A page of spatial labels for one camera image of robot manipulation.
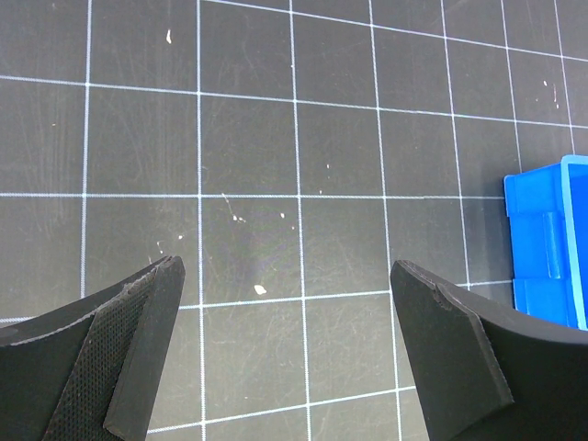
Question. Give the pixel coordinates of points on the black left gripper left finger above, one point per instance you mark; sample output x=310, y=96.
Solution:
x=91, y=369

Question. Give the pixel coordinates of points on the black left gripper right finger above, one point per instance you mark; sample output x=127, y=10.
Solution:
x=484, y=371

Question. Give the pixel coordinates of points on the blue compartment tray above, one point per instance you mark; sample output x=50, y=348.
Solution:
x=547, y=213

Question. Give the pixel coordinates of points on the black grid mat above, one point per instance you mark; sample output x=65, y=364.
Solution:
x=289, y=152

